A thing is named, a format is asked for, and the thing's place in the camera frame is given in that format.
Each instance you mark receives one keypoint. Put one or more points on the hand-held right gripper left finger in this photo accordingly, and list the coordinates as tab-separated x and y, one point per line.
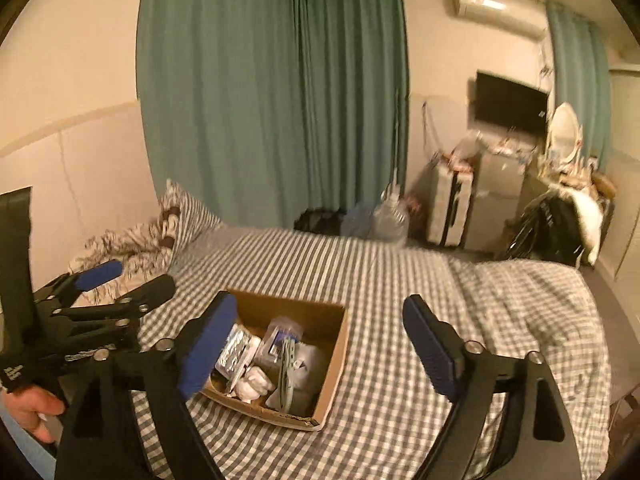
205	350

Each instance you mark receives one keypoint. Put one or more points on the clear packet with blue card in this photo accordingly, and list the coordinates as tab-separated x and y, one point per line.
277	337

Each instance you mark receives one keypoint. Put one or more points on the checkered pillow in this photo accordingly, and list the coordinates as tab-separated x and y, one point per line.
192	217

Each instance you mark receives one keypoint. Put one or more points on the thin mop pole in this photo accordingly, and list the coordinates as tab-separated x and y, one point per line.
395	150

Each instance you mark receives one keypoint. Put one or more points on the oval white vanity mirror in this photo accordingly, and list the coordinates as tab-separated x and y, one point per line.
562	132

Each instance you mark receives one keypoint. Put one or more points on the wide green curtain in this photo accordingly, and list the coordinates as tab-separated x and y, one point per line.
250	100

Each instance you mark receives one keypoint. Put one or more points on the black bag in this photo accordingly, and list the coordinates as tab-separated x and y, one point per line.
320	221

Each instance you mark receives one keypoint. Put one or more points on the black wall television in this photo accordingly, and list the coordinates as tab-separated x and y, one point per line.
507	102

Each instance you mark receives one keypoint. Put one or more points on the blue bag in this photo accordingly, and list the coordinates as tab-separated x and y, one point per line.
359	220

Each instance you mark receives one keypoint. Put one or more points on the printed white blanket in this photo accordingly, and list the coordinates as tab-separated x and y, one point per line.
125	245

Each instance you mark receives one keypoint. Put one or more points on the white suitcase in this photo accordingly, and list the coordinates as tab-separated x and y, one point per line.
442	205

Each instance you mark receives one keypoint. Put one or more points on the white air conditioner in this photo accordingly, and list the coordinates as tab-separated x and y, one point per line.
495	10

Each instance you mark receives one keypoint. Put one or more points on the clear water jug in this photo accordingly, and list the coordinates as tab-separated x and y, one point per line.
392	222

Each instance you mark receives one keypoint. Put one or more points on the white coat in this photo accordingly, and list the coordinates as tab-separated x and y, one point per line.
590	220

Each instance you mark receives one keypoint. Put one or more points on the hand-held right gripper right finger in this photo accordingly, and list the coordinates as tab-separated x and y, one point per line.
432	350

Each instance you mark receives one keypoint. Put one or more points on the brown cardboard box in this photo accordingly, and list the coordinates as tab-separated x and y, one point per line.
332	360

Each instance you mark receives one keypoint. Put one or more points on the grey-green plastic strip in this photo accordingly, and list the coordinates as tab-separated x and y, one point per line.
287	375

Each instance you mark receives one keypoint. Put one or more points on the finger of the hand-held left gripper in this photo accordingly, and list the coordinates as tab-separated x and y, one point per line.
150	292
97	275

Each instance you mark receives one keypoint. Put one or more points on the silver blister pack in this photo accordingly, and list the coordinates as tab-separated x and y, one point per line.
235	352

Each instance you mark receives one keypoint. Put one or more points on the white louvered wardrobe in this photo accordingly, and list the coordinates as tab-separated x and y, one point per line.
622	200

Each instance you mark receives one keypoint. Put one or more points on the person's left forearm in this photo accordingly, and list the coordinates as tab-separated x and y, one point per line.
22	449

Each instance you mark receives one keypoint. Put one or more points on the grey checkered bed quilt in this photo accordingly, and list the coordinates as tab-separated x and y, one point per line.
390	310

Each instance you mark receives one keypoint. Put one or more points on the small grey fridge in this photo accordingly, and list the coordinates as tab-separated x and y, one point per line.
495	200

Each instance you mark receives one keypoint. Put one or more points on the black backpack on chair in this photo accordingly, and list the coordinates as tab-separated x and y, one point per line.
545	230

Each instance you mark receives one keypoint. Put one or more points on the grey sock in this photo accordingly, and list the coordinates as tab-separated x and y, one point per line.
310	365

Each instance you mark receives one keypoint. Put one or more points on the white sock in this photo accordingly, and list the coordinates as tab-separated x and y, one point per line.
255	381

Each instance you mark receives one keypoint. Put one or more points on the person's left hand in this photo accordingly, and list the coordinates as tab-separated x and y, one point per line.
27	405

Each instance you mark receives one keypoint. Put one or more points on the narrow green curtain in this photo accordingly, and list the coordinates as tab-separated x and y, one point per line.
575	80

